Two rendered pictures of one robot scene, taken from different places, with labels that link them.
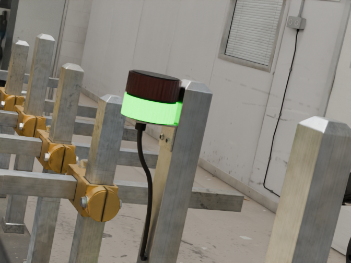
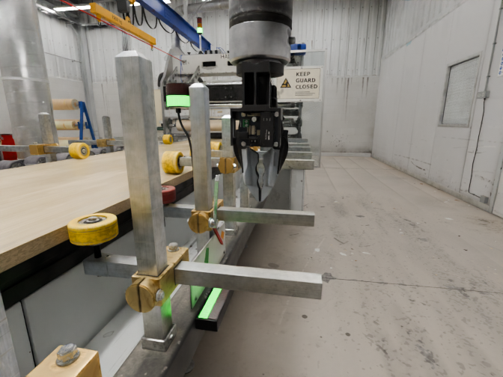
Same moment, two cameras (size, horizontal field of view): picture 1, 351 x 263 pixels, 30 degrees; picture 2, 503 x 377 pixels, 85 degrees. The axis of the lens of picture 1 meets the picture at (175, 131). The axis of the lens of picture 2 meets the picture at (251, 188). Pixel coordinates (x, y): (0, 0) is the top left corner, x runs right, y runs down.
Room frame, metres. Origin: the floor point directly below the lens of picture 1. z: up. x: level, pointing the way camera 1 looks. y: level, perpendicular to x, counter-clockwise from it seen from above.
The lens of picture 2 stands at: (0.27, -0.49, 1.08)
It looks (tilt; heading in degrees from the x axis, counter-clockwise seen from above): 14 degrees down; 36
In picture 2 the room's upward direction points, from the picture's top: straight up
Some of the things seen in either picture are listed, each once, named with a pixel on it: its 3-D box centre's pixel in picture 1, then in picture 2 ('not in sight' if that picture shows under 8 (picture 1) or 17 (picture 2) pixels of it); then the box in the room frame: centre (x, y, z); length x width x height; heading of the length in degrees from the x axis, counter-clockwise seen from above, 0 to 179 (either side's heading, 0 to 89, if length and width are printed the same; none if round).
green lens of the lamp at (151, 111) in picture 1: (149, 107); (180, 101); (0.72, 0.03, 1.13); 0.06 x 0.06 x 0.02
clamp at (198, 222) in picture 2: not in sight; (206, 215); (0.76, 0.00, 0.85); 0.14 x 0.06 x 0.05; 26
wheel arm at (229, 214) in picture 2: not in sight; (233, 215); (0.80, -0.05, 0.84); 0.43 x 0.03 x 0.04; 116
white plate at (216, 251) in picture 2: not in sight; (211, 258); (0.72, -0.04, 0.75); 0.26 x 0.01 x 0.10; 26
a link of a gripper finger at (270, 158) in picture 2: not in sight; (268, 176); (0.64, -0.26, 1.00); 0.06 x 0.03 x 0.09; 27
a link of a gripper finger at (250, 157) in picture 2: not in sight; (249, 176); (0.63, -0.23, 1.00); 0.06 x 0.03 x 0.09; 27
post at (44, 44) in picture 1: (27, 142); not in sight; (1.42, 0.31, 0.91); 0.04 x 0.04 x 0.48; 26
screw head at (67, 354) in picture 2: not in sight; (67, 353); (0.36, -0.19, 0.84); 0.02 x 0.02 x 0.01
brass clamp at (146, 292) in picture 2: not in sight; (161, 275); (0.53, -0.11, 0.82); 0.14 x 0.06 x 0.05; 26
